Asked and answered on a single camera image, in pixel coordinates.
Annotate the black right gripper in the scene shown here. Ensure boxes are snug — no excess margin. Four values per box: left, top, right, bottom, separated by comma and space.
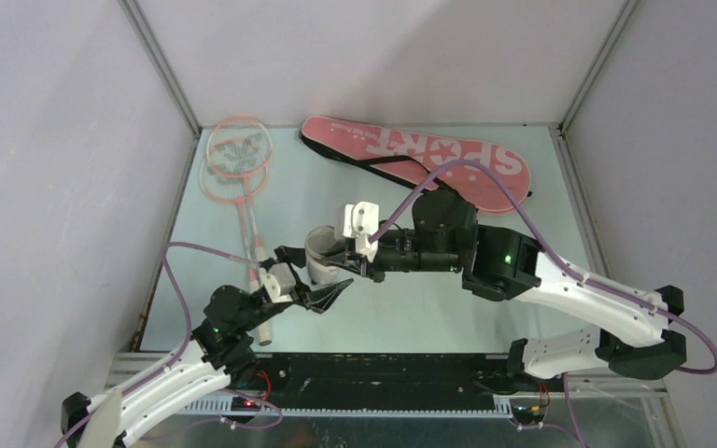
319, 230, 460, 283

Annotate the white shuttlecock tube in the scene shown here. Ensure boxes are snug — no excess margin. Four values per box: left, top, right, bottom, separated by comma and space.
304, 226, 345, 285

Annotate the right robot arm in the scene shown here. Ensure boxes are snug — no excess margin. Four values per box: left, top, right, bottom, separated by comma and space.
305, 189, 687, 390

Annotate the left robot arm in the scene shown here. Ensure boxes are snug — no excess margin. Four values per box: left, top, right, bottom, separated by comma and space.
56, 244, 353, 447

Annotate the pink sport racket bag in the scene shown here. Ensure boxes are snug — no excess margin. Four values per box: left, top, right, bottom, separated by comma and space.
299, 116, 531, 204

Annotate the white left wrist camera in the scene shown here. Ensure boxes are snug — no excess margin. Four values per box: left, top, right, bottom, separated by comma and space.
259, 263, 298, 303

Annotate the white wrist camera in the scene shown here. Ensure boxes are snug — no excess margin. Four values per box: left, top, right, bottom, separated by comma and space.
259, 263, 298, 303
333, 202, 380, 261

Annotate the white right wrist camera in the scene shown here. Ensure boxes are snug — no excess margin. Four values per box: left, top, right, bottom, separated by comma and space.
333, 202, 380, 261

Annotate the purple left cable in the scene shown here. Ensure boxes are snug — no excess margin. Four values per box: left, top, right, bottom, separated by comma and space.
53, 241, 286, 448

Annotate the purple cable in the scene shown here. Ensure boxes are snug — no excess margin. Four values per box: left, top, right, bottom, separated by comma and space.
367, 159, 717, 376
53, 241, 286, 448

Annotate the aluminium front frame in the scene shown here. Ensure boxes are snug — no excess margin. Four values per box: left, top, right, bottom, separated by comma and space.
106, 352, 678, 447

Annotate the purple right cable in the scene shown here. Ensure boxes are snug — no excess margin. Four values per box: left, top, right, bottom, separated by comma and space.
367, 159, 717, 376

